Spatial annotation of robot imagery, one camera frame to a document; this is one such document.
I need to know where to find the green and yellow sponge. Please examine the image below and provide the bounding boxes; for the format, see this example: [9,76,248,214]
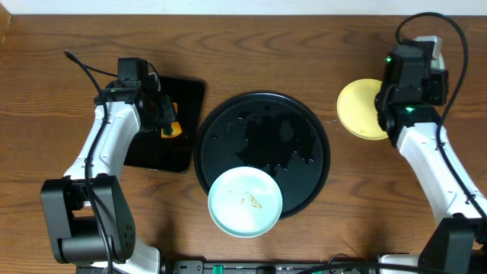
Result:
[161,103,183,139]

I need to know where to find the light blue plate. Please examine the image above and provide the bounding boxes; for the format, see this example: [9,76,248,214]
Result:
[208,167,283,238]
[437,54,446,70]

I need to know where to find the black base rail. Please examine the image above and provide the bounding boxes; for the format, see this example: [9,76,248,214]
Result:
[75,259,381,274]

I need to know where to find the black round tray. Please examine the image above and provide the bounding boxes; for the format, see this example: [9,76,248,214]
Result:
[193,91,331,218]

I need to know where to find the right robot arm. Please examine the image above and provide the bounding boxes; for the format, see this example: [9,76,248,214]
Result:
[375,45,486,273]

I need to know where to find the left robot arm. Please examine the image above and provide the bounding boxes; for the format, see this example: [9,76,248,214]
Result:
[40,72,162,273]

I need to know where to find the yellow plate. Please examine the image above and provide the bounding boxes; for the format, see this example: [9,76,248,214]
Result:
[337,78,388,141]

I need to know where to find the light blue plate front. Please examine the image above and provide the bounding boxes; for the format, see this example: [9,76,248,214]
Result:
[208,167,283,238]

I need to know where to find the black rectangular tray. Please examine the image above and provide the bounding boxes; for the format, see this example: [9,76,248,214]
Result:
[124,76,205,173]

